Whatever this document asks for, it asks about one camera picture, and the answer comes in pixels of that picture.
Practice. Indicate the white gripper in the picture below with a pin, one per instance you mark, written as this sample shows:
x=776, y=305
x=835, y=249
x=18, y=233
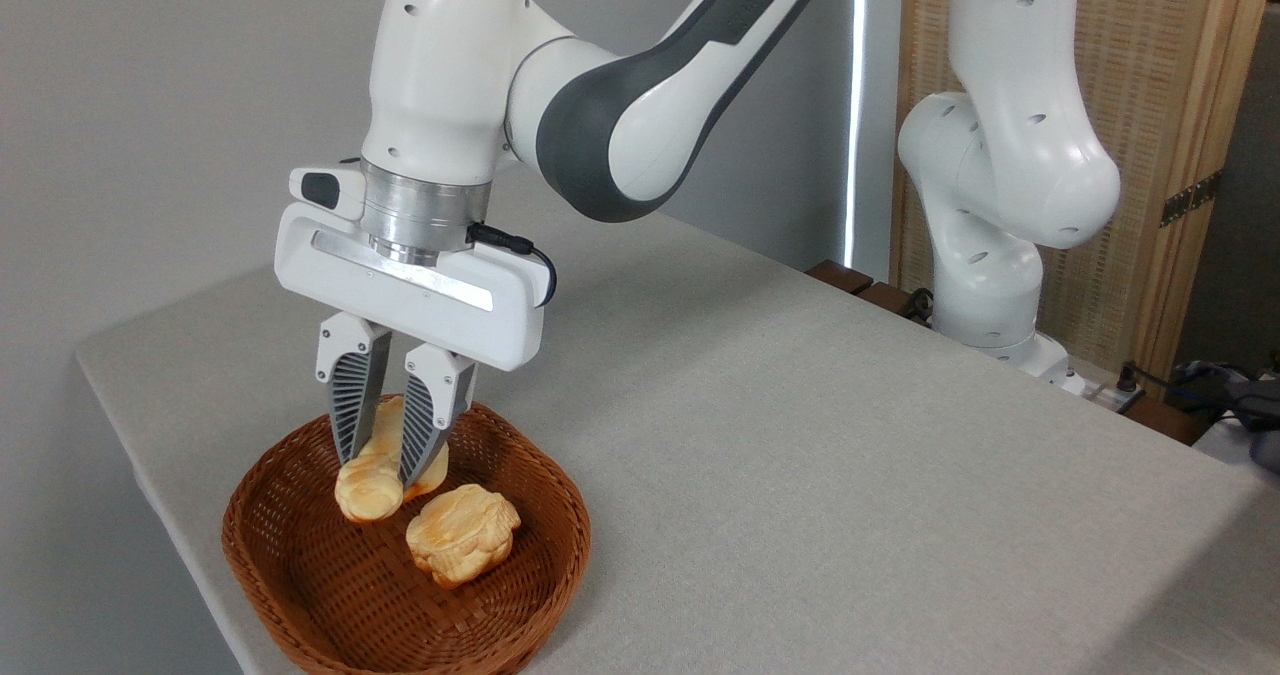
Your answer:
x=400, y=305

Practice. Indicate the elongated golden bread loaf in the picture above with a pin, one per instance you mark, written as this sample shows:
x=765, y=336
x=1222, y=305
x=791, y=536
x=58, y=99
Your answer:
x=370, y=490

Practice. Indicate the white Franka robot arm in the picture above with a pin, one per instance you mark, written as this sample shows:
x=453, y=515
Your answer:
x=1000, y=155

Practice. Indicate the round golden bread roll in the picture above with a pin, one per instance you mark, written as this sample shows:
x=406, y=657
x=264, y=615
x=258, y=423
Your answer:
x=460, y=535

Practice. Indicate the brown woven wicker basket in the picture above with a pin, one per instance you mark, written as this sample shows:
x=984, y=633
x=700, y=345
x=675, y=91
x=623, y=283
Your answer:
x=320, y=585

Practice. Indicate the grey tablecloth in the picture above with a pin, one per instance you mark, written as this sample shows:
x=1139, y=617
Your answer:
x=800, y=455

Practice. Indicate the dark brown wooden slat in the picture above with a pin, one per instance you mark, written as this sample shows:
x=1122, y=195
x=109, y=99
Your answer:
x=888, y=298
x=840, y=276

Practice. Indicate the black power plug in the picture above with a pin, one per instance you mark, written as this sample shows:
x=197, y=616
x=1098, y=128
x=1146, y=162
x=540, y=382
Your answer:
x=1129, y=377

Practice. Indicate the metal screen hinge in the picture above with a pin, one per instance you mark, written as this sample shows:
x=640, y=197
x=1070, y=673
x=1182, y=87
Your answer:
x=1190, y=198

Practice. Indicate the wooden woven folding screen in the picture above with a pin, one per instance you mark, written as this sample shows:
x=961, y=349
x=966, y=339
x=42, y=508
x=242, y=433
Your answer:
x=1160, y=75

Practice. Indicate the dark grey bag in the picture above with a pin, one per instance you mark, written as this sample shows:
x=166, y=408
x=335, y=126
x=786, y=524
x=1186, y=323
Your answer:
x=1240, y=405

